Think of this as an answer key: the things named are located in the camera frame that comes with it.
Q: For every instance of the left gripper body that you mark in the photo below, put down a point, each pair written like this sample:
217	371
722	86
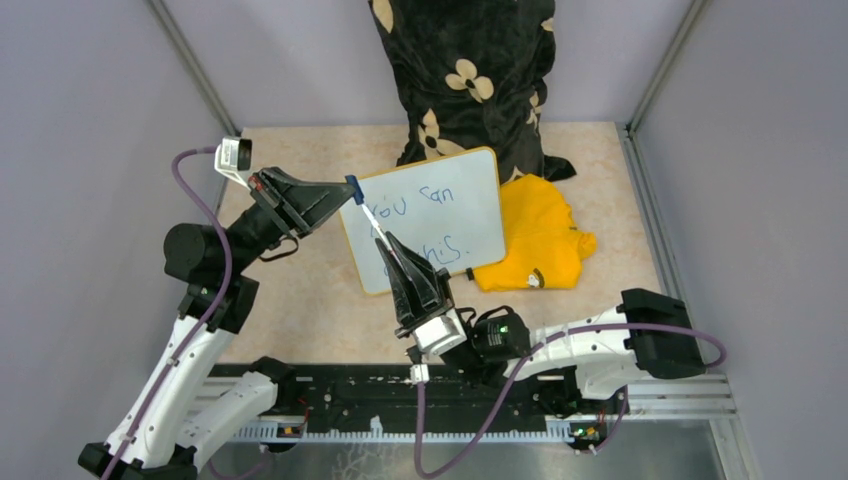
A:
269	194

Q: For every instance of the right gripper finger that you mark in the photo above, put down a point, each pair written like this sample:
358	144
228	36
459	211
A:
429	276
406	279

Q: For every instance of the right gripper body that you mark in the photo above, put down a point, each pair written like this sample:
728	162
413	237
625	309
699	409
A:
435	314

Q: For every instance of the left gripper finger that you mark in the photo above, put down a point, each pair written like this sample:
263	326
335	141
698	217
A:
276	182
312	211

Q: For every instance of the blue marker cap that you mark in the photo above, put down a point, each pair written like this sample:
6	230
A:
358	195

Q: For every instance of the white marker pen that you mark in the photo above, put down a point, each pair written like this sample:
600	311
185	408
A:
381	234

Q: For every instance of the yellow-framed whiteboard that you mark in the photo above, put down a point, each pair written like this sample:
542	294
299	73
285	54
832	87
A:
446	210

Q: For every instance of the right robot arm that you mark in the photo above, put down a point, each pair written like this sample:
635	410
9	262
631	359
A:
647	335

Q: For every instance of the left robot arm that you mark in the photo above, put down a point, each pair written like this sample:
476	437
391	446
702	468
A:
159	437

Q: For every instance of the yellow t-shirt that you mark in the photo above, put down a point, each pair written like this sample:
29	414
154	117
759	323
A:
545	248

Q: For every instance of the black floral blanket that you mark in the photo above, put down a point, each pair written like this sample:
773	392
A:
472	74

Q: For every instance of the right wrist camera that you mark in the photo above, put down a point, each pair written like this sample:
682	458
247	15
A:
435	337

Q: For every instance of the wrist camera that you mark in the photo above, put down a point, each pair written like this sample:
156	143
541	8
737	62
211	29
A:
232	159
435	337

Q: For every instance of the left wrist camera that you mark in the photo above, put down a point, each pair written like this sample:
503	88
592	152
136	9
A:
232	159

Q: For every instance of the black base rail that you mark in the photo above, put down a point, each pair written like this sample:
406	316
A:
340	399

